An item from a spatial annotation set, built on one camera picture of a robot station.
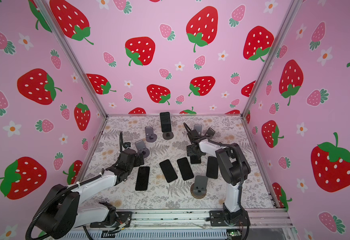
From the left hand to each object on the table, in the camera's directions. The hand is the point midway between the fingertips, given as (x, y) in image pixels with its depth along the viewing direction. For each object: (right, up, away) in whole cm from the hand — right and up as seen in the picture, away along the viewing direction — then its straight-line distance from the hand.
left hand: (135, 155), depth 90 cm
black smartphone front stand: (+31, -9, +3) cm, 32 cm away
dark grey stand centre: (+19, +11, +18) cm, 28 cm away
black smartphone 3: (+38, -4, +8) cm, 39 cm away
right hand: (+37, +1, +9) cm, 38 cm away
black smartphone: (+17, +21, +11) cm, 29 cm away
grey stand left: (+7, +10, +13) cm, 18 cm away
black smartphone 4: (+48, -10, +1) cm, 48 cm away
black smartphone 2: (+20, -10, +1) cm, 23 cm away
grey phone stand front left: (+2, +4, +4) cm, 6 cm away
